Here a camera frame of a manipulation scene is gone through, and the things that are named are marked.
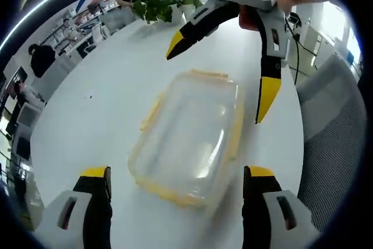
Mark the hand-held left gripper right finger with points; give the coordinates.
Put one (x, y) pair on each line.
(256, 208)

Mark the white office chair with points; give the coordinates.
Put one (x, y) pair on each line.
(26, 115)
(99, 31)

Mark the potted green plant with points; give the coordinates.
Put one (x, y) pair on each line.
(157, 1)

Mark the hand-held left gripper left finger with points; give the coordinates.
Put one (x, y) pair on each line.
(97, 202)

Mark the clear container with yellow buckles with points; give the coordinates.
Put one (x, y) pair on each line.
(189, 132)

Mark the grey mesh office chair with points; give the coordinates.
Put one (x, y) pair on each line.
(335, 144)

